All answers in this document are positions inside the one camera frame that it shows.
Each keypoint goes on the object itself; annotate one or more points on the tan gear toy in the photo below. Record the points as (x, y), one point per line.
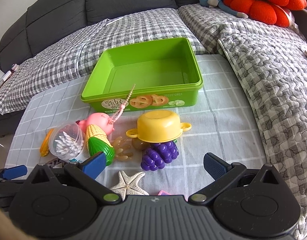
(118, 142)

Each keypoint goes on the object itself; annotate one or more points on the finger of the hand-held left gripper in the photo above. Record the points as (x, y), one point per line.
(14, 171)

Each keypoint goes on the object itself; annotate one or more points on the purple toy grapes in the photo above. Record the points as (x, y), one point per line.
(156, 157)

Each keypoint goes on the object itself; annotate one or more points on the brown round toy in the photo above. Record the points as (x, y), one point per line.
(138, 145)

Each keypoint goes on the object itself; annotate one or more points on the white starfish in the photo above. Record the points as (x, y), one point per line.
(127, 185)

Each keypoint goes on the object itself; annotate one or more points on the small pink plastic toy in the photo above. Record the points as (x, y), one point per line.
(163, 193)

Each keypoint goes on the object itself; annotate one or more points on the dark patterned packet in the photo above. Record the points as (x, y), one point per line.
(54, 161)

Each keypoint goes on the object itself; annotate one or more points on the small white object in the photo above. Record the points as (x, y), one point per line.
(14, 67)

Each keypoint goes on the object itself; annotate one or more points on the pink pig toy with stick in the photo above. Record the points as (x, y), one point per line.
(98, 121)

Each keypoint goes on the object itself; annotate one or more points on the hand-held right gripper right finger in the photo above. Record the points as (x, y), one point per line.
(214, 163)

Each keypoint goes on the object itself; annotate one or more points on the yellow orange plastic toy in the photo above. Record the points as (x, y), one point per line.
(44, 148)

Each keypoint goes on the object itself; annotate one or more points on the yellow toy pot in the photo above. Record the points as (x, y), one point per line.
(158, 127)

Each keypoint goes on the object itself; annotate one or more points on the green plastic box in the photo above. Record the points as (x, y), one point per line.
(143, 72)

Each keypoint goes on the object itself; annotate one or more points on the white stick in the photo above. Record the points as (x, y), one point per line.
(114, 20)

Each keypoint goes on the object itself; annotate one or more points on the toy corn cob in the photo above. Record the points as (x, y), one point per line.
(98, 142)

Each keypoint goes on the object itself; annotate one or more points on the dark grey sofa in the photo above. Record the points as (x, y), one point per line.
(56, 12)

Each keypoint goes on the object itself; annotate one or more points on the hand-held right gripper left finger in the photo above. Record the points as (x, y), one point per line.
(93, 161)

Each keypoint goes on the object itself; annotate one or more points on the grey gingham blanket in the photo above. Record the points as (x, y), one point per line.
(218, 20)
(56, 62)

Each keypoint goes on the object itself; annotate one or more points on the clear cotton swab jar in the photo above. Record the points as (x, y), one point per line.
(66, 142)

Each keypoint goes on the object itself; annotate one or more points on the grey patterned quilt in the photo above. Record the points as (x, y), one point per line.
(281, 105)

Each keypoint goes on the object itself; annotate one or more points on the light grid blanket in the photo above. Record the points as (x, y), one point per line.
(218, 130)

